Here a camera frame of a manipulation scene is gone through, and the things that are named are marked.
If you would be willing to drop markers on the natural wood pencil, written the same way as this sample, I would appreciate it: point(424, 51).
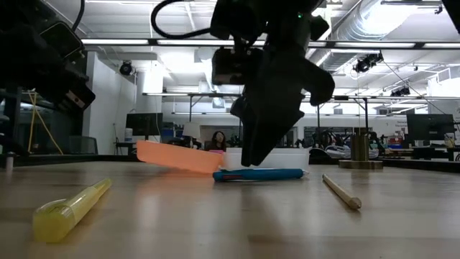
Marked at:
point(341, 192)

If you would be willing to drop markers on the black beam with light strips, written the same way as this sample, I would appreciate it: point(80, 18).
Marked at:
point(330, 44)

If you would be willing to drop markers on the black monitor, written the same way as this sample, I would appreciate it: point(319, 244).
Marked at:
point(429, 126)
point(143, 124)

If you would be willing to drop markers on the small white post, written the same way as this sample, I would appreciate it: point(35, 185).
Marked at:
point(9, 162)

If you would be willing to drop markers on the silver ventilation duct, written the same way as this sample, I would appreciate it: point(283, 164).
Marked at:
point(359, 25)

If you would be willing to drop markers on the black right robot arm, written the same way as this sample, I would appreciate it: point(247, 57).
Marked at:
point(280, 21)

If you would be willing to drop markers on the yellow highlighter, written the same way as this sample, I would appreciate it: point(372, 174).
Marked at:
point(64, 216)

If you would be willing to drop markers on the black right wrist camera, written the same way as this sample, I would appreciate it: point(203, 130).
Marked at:
point(233, 66)

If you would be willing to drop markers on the grey office chair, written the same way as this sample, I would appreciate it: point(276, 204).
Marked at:
point(82, 145)

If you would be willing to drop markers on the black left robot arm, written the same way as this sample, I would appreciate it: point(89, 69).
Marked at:
point(18, 54)

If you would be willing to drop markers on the blue pen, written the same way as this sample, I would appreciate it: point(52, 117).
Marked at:
point(280, 174)

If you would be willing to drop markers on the person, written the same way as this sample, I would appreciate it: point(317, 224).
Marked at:
point(217, 140)

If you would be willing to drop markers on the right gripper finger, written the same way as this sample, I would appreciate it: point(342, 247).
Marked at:
point(248, 144)
point(276, 115)

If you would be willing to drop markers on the white bucket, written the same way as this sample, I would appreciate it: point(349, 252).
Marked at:
point(128, 135)

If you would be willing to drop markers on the black ceiling camera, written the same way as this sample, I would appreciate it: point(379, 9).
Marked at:
point(363, 65)
point(125, 68)

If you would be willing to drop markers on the clear plastic box orange lid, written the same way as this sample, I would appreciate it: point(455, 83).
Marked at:
point(179, 158)

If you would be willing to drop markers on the white lamp shade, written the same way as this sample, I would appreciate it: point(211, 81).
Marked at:
point(191, 129)

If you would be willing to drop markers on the black aluminium table frame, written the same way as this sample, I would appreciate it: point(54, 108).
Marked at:
point(72, 158)

